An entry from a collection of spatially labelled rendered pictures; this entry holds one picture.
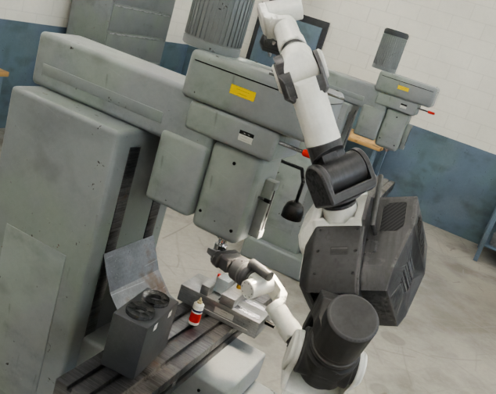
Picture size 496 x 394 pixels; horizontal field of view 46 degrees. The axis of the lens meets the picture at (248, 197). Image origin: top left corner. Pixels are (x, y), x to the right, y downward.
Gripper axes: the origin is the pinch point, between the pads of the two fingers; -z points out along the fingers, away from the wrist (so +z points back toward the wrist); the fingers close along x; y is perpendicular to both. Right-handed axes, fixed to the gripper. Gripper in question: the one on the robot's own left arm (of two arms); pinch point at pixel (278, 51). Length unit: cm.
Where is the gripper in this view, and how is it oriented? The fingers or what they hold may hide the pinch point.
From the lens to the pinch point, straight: 192.0
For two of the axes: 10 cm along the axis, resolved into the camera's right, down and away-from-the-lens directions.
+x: 9.3, 3.3, -1.3
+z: -0.5, -2.5, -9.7
